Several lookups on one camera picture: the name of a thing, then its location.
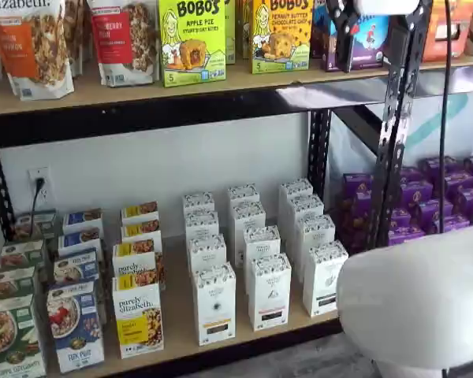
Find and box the white wall outlet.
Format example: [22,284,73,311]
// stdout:
[27,167,51,206]

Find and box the yellow Bobo's peanut butter box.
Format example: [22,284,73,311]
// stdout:
[251,0,312,75]

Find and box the red-label granola bag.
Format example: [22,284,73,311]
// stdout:
[87,0,159,87]

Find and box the green Bobo's apple pie box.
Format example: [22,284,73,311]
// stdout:
[158,0,227,87]
[224,0,237,65]

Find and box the black metal shelving frame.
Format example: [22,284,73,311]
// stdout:
[0,0,434,378]

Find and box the white dark-strip cracker box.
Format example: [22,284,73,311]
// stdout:
[278,179,315,206]
[295,215,337,257]
[302,240,350,318]
[287,195,325,230]

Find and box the blue flax plus cereal box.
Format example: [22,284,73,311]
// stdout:
[61,209,103,235]
[58,227,103,254]
[53,248,100,287]
[47,281,106,374]

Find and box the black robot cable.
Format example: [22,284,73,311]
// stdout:
[438,0,455,234]

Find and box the blue Z Bar box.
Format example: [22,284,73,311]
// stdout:
[311,0,391,73]

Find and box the purely elizabeth yellow-label box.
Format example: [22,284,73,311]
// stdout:
[112,271,166,359]
[112,239,166,281]
[121,220,162,246]
[121,201,159,228]

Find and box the green cereal box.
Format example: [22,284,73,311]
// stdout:
[0,239,47,272]
[0,294,47,378]
[13,210,58,243]
[0,266,36,304]

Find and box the orange snack box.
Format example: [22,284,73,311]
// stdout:
[421,0,473,63]

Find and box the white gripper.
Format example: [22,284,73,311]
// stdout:
[326,0,419,74]

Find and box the white pink-strip cracker box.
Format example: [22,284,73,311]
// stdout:
[227,183,260,209]
[232,201,267,246]
[243,225,281,269]
[248,254,292,332]

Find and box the black plug with cord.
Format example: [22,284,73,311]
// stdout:
[30,177,45,237]

